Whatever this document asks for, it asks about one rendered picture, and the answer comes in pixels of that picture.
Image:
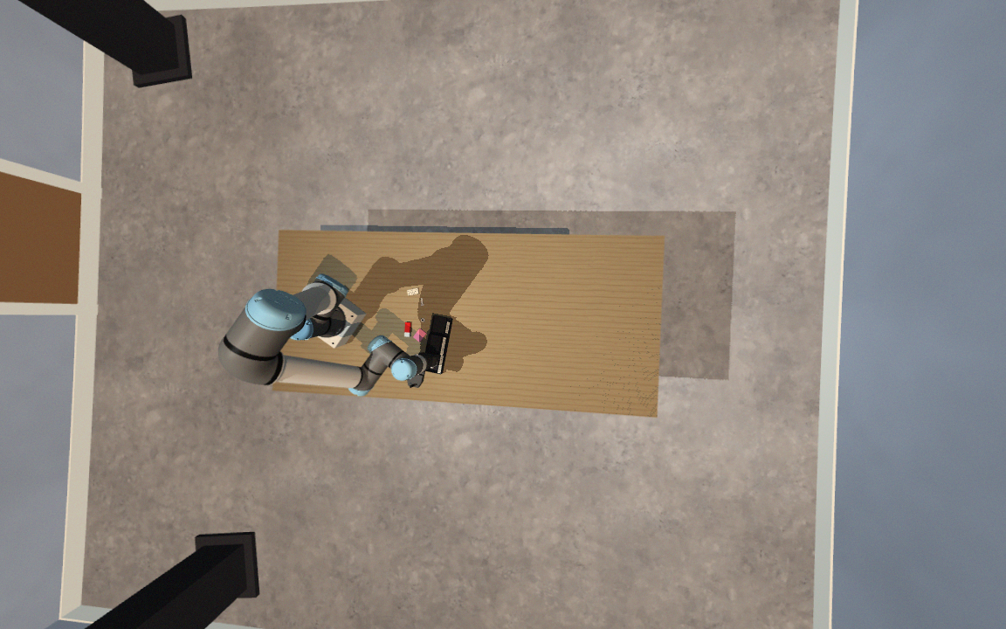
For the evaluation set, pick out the black rack of three labelled bins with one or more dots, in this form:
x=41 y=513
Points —
x=438 y=340

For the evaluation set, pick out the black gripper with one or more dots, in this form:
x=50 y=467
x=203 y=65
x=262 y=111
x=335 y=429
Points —
x=429 y=361

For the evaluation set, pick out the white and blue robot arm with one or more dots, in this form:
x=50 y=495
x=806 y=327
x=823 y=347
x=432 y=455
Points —
x=271 y=317

